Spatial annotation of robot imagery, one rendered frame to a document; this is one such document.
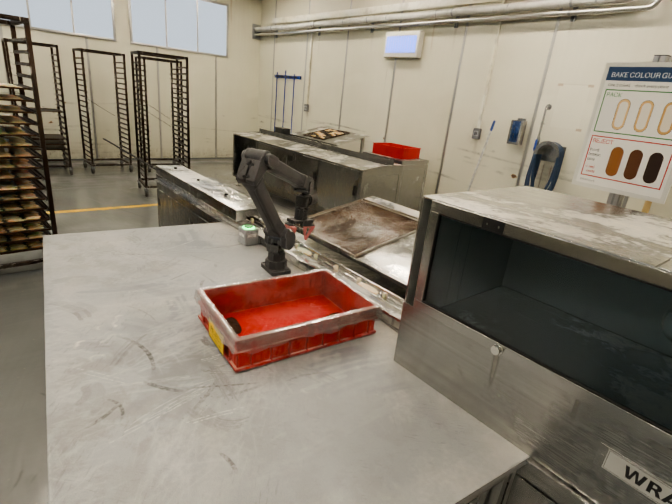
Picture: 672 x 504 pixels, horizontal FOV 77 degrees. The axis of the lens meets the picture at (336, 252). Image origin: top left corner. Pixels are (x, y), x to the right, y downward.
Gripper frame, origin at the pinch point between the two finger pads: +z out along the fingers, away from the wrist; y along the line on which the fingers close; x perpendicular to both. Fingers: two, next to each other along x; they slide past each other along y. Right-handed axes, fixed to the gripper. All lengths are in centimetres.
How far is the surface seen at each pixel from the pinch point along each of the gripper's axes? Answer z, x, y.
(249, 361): 11, 61, 57
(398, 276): 2.2, 47.7, -13.9
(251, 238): 5.1, -21.6, 11.1
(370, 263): 2.0, 32.7, -13.2
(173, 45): -144, -696, -190
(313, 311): 11, 45, 24
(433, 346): 1, 91, 21
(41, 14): -149, -696, 6
